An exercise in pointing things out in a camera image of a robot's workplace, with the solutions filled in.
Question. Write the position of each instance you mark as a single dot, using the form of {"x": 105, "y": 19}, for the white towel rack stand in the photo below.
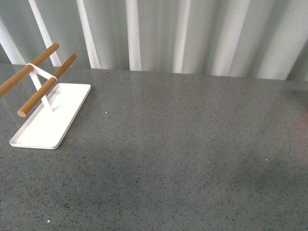
{"x": 50, "y": 121}

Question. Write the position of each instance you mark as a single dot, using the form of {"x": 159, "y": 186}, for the left wooden rack rod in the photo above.
{"x": 20, "y": 75}

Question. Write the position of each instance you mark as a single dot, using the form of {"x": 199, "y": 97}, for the white pleated curtain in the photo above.
{"x": 234, "y": 38}

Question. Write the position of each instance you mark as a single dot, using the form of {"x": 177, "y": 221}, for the right wooden rack rod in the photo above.
{"x": 41, "y": 92}

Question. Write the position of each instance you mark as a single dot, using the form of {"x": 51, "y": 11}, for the wooden rack rod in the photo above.
{"x": 20, "y": 75}
{"x": 41, "y": 92}

